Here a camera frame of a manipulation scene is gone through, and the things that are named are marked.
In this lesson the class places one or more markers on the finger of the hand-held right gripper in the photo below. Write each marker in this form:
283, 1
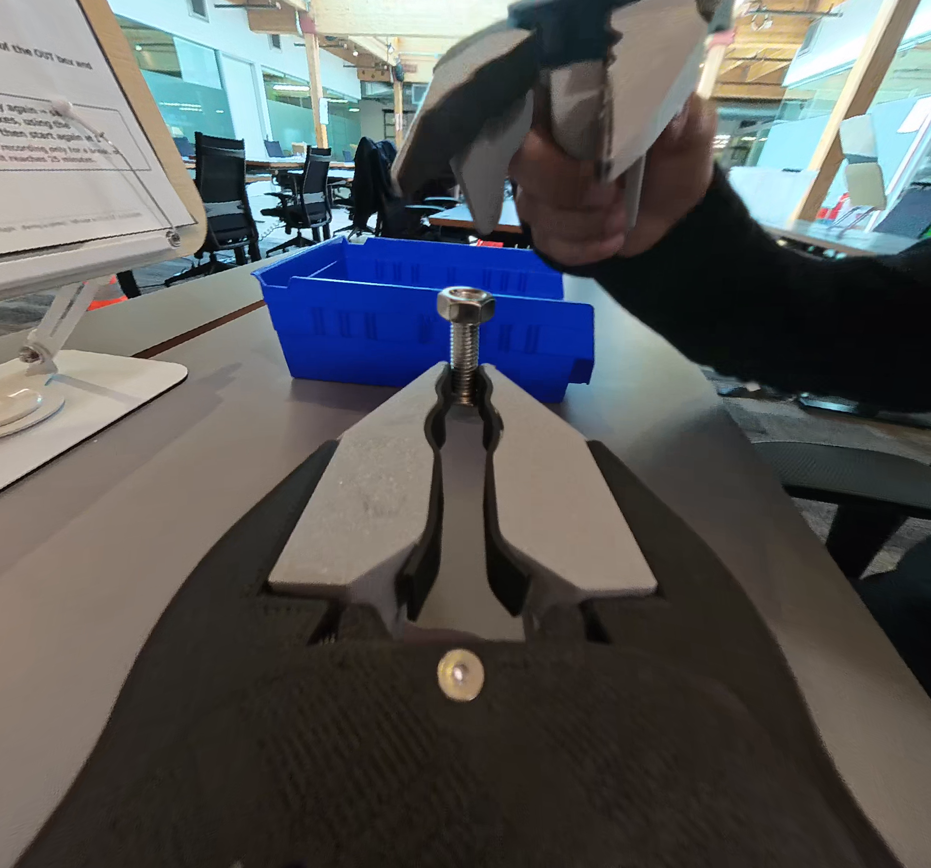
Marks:
465, 104
654, 82

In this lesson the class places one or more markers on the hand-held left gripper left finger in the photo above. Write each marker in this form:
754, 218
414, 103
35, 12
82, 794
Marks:
349, 504

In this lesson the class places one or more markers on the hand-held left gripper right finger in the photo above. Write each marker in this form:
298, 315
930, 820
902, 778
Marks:
574, 504

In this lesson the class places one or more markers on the blue plastic bin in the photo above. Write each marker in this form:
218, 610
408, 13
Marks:
349, 330

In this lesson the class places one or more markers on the steel hex bolt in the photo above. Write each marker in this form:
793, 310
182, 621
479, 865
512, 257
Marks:
463, 359

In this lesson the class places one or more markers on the steel hex nut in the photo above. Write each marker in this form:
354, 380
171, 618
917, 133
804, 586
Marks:
454, 309

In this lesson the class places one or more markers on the person's right forearm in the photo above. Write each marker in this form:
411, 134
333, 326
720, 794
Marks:
764, 315

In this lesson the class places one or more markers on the person's right hand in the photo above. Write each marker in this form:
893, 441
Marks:
567, 213

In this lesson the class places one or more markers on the wooden office desk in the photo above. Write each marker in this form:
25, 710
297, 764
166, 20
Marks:
465, 217
836, 236

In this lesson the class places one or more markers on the black jacket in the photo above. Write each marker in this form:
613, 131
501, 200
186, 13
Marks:
371, 184

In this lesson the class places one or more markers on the wooden board on stand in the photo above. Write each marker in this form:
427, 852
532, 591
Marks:
865, 170

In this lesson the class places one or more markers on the black mesh office chair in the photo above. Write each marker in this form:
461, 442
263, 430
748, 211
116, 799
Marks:
836, 468

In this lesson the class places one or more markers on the orange traffic cone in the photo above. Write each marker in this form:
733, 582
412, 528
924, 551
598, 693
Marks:
105, 295

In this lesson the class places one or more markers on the person's dark trousers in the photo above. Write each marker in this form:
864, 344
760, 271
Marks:
902, 613

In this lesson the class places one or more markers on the wooden backing board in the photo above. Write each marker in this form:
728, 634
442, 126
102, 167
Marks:
123, 46

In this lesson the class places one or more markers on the printed instruction sheet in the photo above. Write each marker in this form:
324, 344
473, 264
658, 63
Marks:
73, 177

